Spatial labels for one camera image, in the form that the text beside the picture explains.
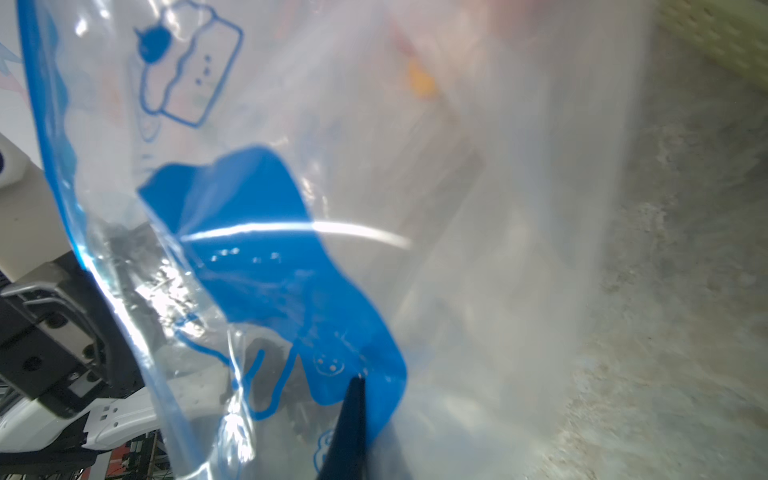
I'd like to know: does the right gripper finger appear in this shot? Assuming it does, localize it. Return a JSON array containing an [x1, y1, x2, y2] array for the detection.
[[316, 376, 375, 480]]

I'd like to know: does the blue zipper clear bag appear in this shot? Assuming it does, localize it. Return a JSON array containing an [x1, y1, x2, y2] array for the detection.
[[17, 1, 652, 479]]

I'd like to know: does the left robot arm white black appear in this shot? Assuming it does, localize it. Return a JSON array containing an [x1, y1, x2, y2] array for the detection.
[[1, 140, 229, 479]]

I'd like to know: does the light green plastic basket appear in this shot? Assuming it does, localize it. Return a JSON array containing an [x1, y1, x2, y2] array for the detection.
[[657, 0, 767, 91]]

